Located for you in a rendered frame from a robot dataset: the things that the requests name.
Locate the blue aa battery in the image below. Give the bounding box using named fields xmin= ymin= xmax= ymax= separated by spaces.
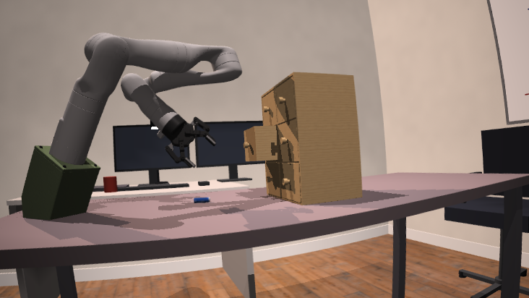
xmin=194 ymin=197 xmax=210 ymax=203

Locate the small brown chest of drawers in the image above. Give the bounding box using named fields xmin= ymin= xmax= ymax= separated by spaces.
xmin=262 ymin=72 xmax=362 ymax=205

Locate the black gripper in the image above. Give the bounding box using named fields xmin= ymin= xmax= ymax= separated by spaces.
xmin=162 ymin=114 xmax=216 ymax=168

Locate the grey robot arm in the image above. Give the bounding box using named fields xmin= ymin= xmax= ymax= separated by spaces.
xmin=49 ymin=33 xmax=242 ymax=165

